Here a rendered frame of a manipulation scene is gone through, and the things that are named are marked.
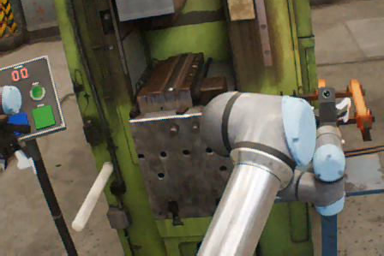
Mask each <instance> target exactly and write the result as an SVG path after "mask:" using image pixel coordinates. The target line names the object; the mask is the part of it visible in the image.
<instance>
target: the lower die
mask: <svg viewBox="0 0 384 256"><path fill-rule="evenodd" d="M181 54H189V55H188V57H187V58H186V60H185V63H184V65H183V67H182V70H181V72H180V74H179V75H178V78H177V81H176V82H175V85H174V87H173V92H165V89H164V88H165V85H166V83H167V81H168V79H169V78H170V76H171V72H172V71H173V69H174V68H175V65H176V64H177V61H178V58H179V57H180V56H181ZM196 55H200V56H201V57H203V52H200V53H194V54H192V51H191V52H186V53H180V54H179V56H175V57H168V59H166V60H162V61H159V63H158V64H157V66H158V67H157V68H156V67H155V68H154V70H155V71H152V72H153V74H150V78H151V79H150V80H149V79H148V78H147V82H145V84H144V85H145V88H144V86H143V88H142V89H141V91H140V92H139V94H138V96H137V103H138V105H139V109H140V112H141V113H150V112H156V111H162V110H161V107H163V110H178V109H179V108H180V107H182V106H186V107H189V108H193V105H194V103H195V99H193V82H192V81H190V80H187V81H185V77H186V75H187V73H188V72H189V68H190V65H191V64H192V62H193V60H194V57H195V56H196ZM204 63H205V61H204V57H203V64H204ZM193 66H196V68H199V66H198V64H193ZM196 68H192V69H191V70H194V71H196V73H197V70H196ZM197 76H198V74H197ZM184 81H185V85H184V84H183V82H184Z"/></svg>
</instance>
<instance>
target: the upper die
mask: <svg viewBox="0 0 384 256"><path fill-rule="evenodd" d="M183 1H184V0H116V5H117V12H118V14H119V20H120V21H128V20H133V19H138V18H142V17H152V16H156V15H165V14H170V13H176V11H177V9H178V8H179V7H180V5H181V4H182V3H183Z"/></svg>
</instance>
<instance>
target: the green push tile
mask: <svg viewBox="0 0 384 256"><path fill-rule="evenodd" d="M32 113H33V119H34V122H35V125H36V129H37V130H38V129H40V128H46V127H49V126H53V125H56V122H55V119H54V115H53V112H52V108H51V105H47V106H43V107H40V108H38V109H33V110H32Z"/></svg>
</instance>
